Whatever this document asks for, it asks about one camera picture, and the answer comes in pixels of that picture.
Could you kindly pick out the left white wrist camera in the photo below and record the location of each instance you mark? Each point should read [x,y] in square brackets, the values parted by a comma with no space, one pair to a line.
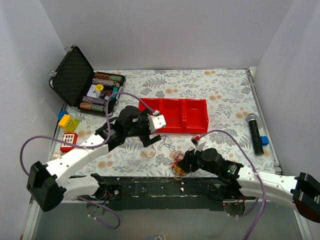
[156,121]

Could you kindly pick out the small blue block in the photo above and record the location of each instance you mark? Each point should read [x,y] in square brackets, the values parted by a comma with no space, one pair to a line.
[264,140]

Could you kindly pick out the blue toy brick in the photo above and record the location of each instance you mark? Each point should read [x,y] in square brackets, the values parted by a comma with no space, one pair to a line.
[61,114]

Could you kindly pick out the black poker chip case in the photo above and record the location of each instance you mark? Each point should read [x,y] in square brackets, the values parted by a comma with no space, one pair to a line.
[80,86]

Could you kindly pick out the black handheld microphone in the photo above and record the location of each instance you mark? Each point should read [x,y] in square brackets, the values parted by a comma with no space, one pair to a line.
[255,135]

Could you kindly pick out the red white toy brick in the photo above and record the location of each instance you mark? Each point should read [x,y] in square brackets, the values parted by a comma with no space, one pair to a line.
[68,138]

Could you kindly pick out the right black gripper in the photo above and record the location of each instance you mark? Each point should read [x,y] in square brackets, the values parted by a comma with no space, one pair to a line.
[188,160]

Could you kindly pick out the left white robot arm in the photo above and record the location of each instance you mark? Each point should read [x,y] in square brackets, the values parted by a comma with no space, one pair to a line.
[52,182]

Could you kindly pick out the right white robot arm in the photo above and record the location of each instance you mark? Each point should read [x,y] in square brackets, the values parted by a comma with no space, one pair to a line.
[300,193]

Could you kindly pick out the red three-compartment tray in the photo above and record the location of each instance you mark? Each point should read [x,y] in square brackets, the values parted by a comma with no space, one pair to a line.
[182,115]

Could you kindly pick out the floral patterned table mat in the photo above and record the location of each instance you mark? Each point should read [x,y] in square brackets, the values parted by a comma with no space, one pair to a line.
[229,98]

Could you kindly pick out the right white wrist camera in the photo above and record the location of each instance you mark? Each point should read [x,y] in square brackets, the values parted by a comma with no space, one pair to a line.
[199,143]

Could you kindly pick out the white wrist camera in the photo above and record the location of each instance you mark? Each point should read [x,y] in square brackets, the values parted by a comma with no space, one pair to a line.
[156,121]
[199,143]

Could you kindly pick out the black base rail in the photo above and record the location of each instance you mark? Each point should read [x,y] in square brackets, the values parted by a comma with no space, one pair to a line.
[161,193]

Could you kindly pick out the yellow green toy bricks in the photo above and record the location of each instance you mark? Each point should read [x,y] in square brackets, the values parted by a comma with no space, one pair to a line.
[68,124]

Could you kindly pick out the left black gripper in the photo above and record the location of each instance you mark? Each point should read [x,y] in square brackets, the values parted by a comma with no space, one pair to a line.
[146,131]

